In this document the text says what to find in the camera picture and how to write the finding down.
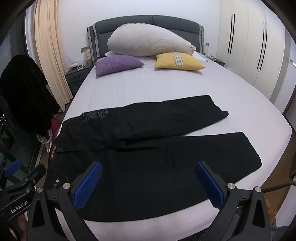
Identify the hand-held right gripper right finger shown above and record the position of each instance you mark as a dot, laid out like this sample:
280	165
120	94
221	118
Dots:
209	183

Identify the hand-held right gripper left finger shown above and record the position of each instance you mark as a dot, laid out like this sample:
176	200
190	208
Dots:
89	183

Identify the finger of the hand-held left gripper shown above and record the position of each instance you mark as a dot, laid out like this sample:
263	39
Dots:
32	176
12	168

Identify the black pants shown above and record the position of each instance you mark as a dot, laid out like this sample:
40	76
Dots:
150	162

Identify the glass sliding door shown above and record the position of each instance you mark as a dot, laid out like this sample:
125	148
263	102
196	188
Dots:
16	148

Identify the pink item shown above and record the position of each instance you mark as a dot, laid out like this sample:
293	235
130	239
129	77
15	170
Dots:
54	127

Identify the black hanging garment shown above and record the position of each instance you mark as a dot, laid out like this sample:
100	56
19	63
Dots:
23	92

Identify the dark grey nightstand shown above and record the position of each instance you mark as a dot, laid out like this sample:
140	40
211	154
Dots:
76	78
218	62

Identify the bed with white sheet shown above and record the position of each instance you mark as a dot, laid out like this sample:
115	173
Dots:
161	85

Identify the yellow cushion with patterned band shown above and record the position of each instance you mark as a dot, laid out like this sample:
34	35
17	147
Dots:
194	63

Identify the purple cushion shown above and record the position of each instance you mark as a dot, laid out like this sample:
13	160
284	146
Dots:
115	64

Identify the beige curtain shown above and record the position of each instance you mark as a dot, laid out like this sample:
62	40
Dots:
50	46

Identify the small white pillow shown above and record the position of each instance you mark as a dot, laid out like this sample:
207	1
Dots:
109	54

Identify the white wardrobe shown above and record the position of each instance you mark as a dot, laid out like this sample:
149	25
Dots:
247	34

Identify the large white pillow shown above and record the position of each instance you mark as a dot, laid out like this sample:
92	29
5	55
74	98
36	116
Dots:
148	39

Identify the grey padded headboard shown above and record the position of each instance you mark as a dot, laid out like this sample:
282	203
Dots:
138	22

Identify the beige wall card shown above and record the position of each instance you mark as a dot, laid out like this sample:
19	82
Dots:
86	52

